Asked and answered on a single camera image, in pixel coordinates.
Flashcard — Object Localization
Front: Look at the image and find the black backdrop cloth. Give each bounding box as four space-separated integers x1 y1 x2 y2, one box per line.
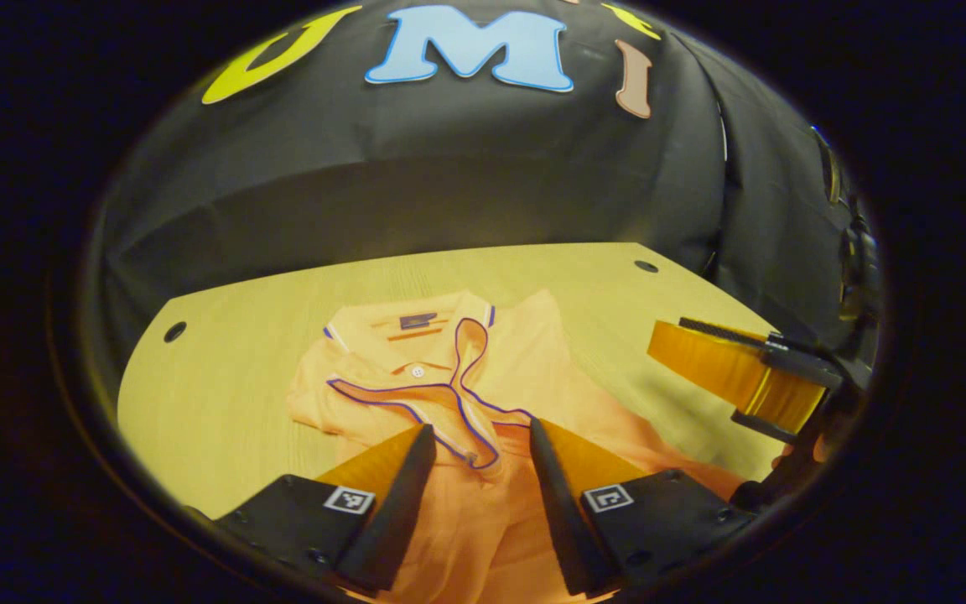
85 0 870 378

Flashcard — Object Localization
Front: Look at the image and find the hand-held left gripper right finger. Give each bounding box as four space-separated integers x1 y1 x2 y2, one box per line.
529 418 756 598

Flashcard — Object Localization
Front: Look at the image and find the orange T-shirt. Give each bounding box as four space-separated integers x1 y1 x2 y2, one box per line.
286 289 748 604

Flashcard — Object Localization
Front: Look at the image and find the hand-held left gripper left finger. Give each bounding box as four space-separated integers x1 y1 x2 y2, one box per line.
185 424 438 598

